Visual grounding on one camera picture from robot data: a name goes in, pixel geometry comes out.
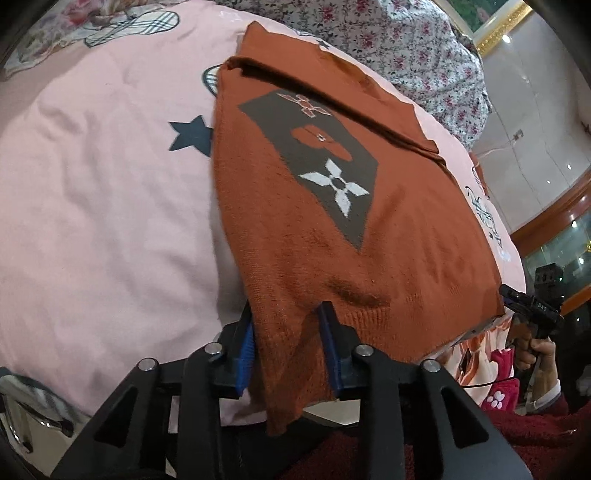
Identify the orange knit sweater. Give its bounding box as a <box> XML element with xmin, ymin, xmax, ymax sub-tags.
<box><xmin>212</xmin><ymin>22</ymin><xmax>504</xmax><ymax>434</ymax></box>

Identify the person's right hand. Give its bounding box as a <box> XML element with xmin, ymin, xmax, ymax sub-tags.
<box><xmin>510</xmin><ymin>323</ymin><xmax>559</xmax><ymax>404</ymax></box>

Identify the white sleeve cuff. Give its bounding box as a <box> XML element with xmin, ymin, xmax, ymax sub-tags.
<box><xmin>526</xmin><ymin>380</ymin><xmax>561</xmax><ymax>413</ymax></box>

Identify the dark red sleeve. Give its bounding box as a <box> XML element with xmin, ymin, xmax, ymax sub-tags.
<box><xmin>281</xmin><ymin>396</ymin><xmax>590</xmax><ymax>479</ymax></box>

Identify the pink duvet with hearts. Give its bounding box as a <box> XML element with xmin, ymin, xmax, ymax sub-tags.
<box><xmin>1</xmin><ymin>1</ymin><xmax>525</xmax><ymax>423</ymax></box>

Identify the red floral grey quilt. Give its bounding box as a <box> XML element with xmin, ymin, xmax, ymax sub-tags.
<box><xmin>226</xmin><ymin>0</ymin><xmax>492</xmax><ymax>149</ymax></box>

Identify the pastel floral pillow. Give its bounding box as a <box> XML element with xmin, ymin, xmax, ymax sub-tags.
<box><xmin>2</xmin><ymin>0</ymin><xmax>139</xmax><ymax>80</ymax></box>

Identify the black camera box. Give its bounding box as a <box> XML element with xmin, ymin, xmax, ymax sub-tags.
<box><xmin>534</xmin><ymin>263</ymin><xmax>564</xmax><ymax>302</ymax></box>

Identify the gold picture frame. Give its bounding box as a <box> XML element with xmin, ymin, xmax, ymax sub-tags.
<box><xmin>436</xmin><ymin>0</ymin><xmax>533</xmax><ymax>57</ymax></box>

